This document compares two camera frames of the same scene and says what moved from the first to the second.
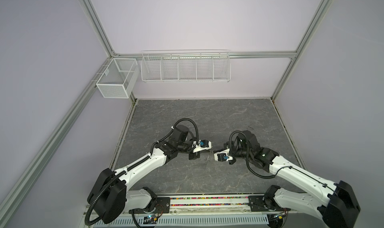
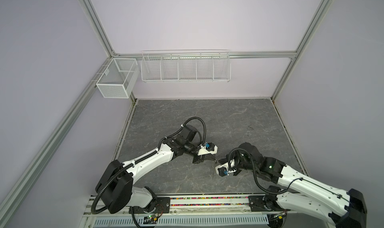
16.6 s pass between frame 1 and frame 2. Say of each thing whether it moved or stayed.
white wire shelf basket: stayed
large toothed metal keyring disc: moved
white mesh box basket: stayed
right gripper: moved
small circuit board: stayed
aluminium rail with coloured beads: stayed
